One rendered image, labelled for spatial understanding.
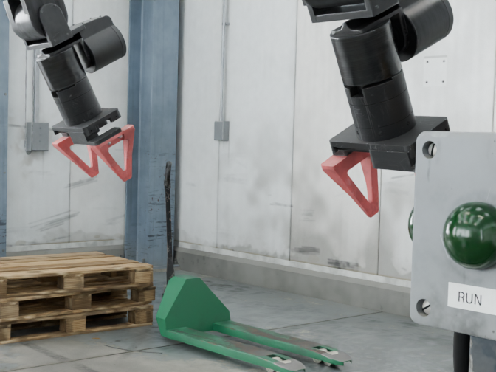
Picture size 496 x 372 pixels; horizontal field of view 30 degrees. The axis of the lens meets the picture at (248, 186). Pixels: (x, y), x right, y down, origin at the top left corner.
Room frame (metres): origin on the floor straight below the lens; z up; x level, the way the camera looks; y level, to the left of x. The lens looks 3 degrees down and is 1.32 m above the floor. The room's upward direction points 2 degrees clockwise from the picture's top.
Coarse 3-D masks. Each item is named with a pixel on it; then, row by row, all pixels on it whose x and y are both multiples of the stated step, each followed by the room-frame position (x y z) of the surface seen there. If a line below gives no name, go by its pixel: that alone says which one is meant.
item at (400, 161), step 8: (376, 152) 0.86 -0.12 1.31; (384, 152) 0.86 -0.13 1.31; (392, 152) 0.85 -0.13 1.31; (400, 152) 0.84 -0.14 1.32; (408, 152) 0.84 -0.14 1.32; (376, 160) 0.87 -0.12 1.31; (384, 160) 0.86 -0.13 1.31; (392, 160) 0.85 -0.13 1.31; (400, 160) 0.85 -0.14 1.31; (408, 160) 0.84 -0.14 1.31; (376, 168) 0.87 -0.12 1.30; (384, 168) 0.87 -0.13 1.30; (392, 168) 0.86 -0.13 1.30; (400, 168) 0.85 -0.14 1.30; (408, 168) 0.84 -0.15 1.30
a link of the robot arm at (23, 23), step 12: (12, 0) 1.30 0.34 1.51; (24, 0) 1.26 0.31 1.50; (36, 0) 1.27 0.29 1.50; (48, 0) 1.28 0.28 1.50; (60, 0) 1.29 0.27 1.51; (12, 12) 1.30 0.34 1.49; (24, 12) 1.27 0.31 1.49; (36, 12) 1.27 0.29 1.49; (12, 24) 1.31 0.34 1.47; (24, 24) 1.28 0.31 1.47; (36, 24) 1.27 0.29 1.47; (24, 36) 1.31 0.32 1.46; (36, 36) 1.29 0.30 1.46
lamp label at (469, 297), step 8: (448, 288) 0.41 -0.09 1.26; (456, 288) 0.41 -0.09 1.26; (464, 288) 0.41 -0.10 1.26; (472, 288) 0.40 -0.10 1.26; (480, 288) 0.40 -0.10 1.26; (448, 296) 0.41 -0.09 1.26; (456, 296) 0.41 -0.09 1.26; (464, 296) 0.41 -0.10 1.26; (472, 296) 0.40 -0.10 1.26; (480, 296) 0.40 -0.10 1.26; (488, 296) 0.40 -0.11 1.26; (448, 304) 0.41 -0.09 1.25; (456, 304) 0.41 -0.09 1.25; (464, 304) 0.41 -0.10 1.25; (472, 304) 0.40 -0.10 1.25; (480, 304) 0.40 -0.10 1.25; (488, 304) 0.40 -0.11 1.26; (488, 312) 0.40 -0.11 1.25
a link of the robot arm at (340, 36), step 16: (384, 16) 0.85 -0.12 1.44; (400, 16) 0.86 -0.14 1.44; (336, 32) 0.86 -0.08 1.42; (352, 32) 0.84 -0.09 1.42; (368, 32) 0.83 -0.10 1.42; (384, 32) 0.84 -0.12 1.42; (400, 32) 0.87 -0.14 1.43; (336, 48) 0.85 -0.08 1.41; (352, 48) 0.84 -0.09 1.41; (368, 48) 0.84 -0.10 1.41; (384, 48) 0.84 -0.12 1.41; (400, 48) 0.88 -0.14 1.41; (352, 64) 0.85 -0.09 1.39; (368, 64) 0.84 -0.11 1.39; (384, 64) 0.84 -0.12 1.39; (400, 64) 0.86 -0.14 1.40; (352, 80) 0.85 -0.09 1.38; (368, 80) 0.85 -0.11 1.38
